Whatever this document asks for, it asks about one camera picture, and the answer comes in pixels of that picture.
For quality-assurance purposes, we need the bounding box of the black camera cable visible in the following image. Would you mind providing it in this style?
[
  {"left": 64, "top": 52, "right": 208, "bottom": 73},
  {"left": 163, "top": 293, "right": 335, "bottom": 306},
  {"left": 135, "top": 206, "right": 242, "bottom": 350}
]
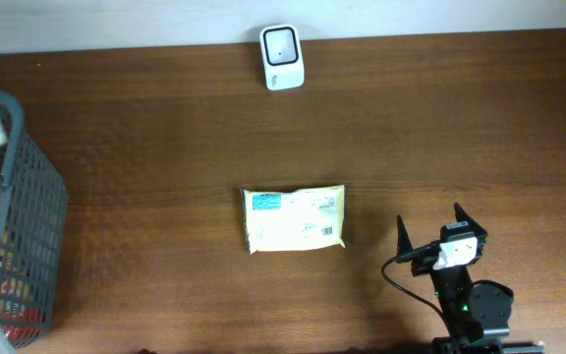
[{"left": 380, "top": 244, "right": 454, "bottom": 340}]

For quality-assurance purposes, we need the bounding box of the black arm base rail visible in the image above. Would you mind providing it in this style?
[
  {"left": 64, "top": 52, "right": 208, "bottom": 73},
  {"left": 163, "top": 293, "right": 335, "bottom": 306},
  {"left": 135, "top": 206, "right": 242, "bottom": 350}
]
[{"left": 431, "top": 337, "right": 545, "bottom": 354}]

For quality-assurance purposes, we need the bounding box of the grey plastic mesh basket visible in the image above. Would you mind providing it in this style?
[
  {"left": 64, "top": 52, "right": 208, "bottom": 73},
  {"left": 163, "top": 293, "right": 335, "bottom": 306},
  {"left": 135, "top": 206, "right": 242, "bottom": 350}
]
[{"left": 0, "top": 90, "right": 68, "bottom": 352}]

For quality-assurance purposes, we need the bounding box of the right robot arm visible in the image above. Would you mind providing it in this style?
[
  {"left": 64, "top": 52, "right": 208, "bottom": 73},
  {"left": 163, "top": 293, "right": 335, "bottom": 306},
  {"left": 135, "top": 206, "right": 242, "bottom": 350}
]
[{"left": 391, "top": 204, "right": 514, "bottom": 353}]

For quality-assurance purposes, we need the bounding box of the pale yellow snack package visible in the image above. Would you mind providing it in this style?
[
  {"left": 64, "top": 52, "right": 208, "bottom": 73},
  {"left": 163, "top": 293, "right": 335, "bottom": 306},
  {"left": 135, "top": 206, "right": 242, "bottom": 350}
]
[{"left": 241, "top": 185, "right": 346, "bottom": 254}]

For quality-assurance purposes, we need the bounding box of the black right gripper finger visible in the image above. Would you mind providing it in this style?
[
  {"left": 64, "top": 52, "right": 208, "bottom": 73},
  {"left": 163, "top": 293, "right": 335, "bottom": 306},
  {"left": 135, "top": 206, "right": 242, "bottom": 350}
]
[
  {"left": 395, "top": 214, "right": 413, "bottom": 264},
  {"left": 454, "top": 203, "right": 484, "bottom": 235}
]

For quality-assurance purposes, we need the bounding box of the white barcode scanner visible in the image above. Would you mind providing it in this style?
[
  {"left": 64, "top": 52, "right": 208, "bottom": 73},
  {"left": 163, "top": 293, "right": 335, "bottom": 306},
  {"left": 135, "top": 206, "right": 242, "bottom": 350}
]
[{"left": 258, "top": 25, "right": 305, "bottom": 91}]

